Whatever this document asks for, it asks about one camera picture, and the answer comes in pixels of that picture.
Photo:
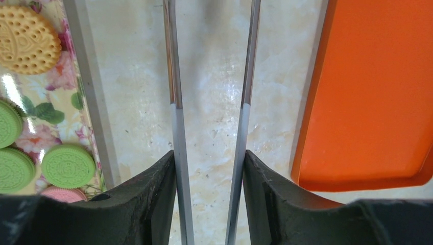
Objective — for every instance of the pink cookie front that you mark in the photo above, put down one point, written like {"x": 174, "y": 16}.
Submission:
{"x": 64, "y": 195}

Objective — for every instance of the yellow cookie right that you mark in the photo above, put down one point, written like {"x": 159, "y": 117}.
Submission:
{"x": 30, "y": 44}

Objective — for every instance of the metal tongs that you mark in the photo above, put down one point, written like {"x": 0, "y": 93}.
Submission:
{"x": 178, "y": 126}

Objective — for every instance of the green cookie middle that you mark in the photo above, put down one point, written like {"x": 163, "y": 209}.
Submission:
{"x": 11, "y": 124}

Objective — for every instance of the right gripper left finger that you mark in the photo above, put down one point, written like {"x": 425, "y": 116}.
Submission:
{"x": 139, "y": 211}

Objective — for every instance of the green cookie lower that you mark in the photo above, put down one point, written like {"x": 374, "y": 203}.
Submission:
{"x": 17, "y": 170}

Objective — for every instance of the green cookie right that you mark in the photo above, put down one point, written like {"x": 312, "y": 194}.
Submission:
{"x": 68, "y": 166}

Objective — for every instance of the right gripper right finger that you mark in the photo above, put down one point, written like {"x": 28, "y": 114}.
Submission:
{"x": 281, "y": 212}

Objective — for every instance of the floral serving tray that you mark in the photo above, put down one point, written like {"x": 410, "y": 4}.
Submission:
{"x": 52, "y": 105}

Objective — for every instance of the green cookie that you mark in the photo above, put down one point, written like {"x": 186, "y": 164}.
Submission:
{"x": 68, "y": 166}
{"x": 17, "y": 170}
{"x": 11, "y": 124}

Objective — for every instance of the orange box lid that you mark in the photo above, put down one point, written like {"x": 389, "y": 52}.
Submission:
{"x": 368, "y": 117}

